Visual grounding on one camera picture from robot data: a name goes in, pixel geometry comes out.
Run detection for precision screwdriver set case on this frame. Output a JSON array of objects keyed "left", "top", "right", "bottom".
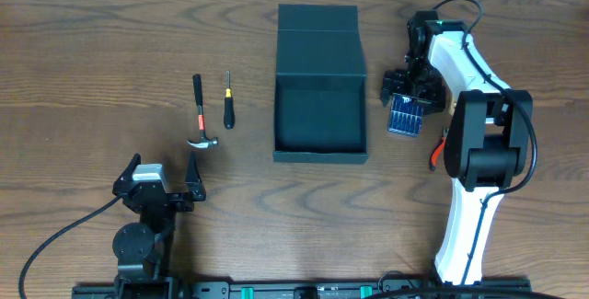
[{"left": 387, "top": 94, "right": 423, "bottom": 137}]

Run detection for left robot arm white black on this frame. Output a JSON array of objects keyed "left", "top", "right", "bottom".
[{"left": 112, "top": 153, "right": 206, "bottom": 298}]

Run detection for red handled cutting pliers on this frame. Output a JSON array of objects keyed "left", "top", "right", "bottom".
[{"left": 429, "top": 128, "right": 449, "bottom": 171}]

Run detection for black yellow screwdriver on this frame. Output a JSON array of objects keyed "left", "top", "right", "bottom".
[{"left": 224, "top": 71, "right": 236, "bottom": 130}]

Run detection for black open gift box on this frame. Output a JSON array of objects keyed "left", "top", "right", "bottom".
[{"left": 272, "top": 4, "right": 369, "bottom": 164}]

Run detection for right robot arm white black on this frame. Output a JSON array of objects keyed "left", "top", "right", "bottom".
[{"left": 380, "top": 9, "right": 537, "bottom": 285}]

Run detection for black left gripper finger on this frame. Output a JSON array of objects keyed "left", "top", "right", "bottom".
[
  {"left": 116, "top": 153, "right": 141, "bottom": 184},
  {"left": 185, "top": 152, "right": 202, "bottom": 186}
]

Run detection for small claw hammer black grip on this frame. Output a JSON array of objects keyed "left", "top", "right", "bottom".
[{"left": 188, "top": 74, "right": 218, "bottom": 149}]

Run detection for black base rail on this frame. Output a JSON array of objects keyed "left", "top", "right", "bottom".
[{"left": 71, "top": 276, "right": 533, "bottom": 299}]

